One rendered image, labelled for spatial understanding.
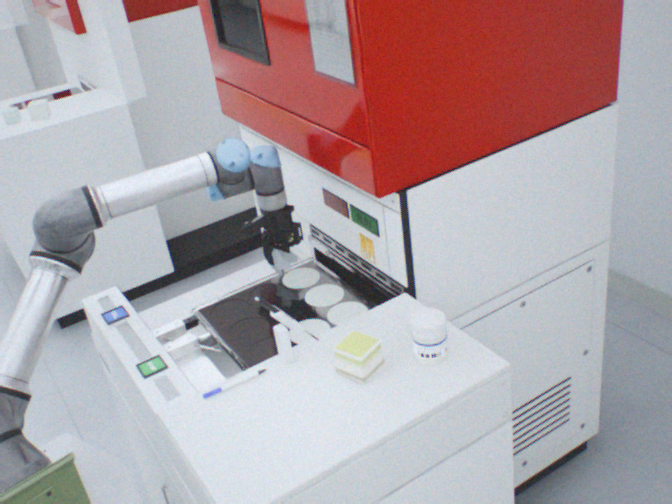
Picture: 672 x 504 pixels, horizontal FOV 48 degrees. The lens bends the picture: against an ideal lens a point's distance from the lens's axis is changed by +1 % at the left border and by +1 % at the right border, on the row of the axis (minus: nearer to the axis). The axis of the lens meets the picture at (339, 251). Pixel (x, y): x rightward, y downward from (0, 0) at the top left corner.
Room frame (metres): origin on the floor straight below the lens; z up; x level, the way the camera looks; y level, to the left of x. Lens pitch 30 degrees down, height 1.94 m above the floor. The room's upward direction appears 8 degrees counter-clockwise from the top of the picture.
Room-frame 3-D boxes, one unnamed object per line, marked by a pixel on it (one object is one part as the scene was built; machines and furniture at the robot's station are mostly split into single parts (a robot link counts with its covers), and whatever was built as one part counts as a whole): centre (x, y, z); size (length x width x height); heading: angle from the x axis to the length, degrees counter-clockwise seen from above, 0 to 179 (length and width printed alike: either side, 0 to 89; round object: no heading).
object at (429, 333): (1.21, -0.16, 1.01); 0.07 x 0.07 x 0.10
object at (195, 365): (1.40, 0.37, 0.87); 0.36 x 0.08 x 0.03; 28
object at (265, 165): (1.71, 0.15, 1.21); 0.09 x 0.08 x 0.11; 111
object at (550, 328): (1.97, -0.26, 0.41); 0.82 x 0.71 x 0.82; 28
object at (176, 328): (1.53, 0.45, 0.89); 0.08 x 0.03 x 0.03; 118
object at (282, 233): (1.71, 0.14, 1.05); 0.09 x 0.08 x 0.12; 58
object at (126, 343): (1.42, 0.50, 0.89); 0.55 x 0.09 x 0.14; 28
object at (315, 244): (1.65, -0.03, 0.89); 0.44 x 0.02 x 0.10; 28
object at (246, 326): (1.54, 0.15, 0.90); 0.34 x 0.34 x 0.01; 28
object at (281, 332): (1.27, 0.13, 1.03); 0.06 x 0.04 x 0.13; 118
